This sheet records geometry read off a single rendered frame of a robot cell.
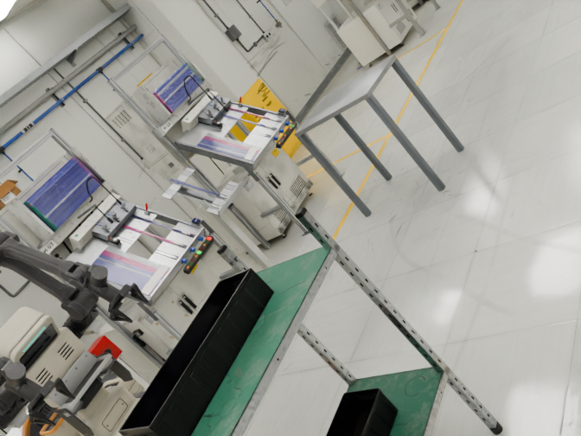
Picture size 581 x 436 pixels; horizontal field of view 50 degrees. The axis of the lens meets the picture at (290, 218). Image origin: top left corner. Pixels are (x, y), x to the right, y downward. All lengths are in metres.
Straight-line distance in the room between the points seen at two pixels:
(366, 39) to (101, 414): 6.33
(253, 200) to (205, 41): 2.63
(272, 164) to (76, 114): 2.20
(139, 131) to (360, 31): 3.69
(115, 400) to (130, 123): 3.10
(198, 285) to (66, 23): 3.54
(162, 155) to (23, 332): 3.09
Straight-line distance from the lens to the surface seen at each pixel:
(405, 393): 2.24
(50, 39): 6.92
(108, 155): 6.56
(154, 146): 5.31
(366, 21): 7.94
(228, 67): 7.28
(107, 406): 2.62
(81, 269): 2.36
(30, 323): 2.49
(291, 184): 5.49
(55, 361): 2.55
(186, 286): 4.54
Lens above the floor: 1.66
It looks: 17 degrees down
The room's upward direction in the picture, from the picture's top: 43 degrees counter-clockwise
